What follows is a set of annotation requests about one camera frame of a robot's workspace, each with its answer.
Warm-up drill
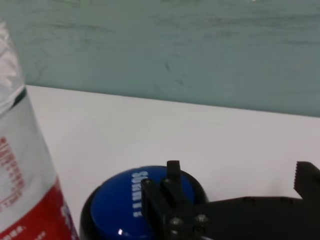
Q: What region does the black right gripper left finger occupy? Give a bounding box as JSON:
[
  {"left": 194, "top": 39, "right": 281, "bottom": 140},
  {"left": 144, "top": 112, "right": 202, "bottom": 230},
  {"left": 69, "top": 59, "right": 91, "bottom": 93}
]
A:
[{"left": 140, "top": 159, "right": 210, "bottom": 240}]

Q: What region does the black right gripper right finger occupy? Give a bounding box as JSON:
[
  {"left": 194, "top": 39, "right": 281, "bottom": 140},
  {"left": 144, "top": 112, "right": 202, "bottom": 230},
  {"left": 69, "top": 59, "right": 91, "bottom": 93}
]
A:
[{"left": 290, "top": 161, "right": 320, "bottom": 201}]

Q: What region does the blue push button black base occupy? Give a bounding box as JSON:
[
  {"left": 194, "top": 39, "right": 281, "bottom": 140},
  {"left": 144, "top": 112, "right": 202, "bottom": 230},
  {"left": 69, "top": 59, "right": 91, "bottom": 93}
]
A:
[{"left": 79, "top": 165, "right": 209, "bottom": 240}]

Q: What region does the clear water bottle red cap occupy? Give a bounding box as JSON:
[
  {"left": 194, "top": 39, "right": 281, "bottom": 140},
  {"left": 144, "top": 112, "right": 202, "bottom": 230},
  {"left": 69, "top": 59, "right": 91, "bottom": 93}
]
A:
[{"left": 0, "top": 21, "right": 81, "bottom": 240}]

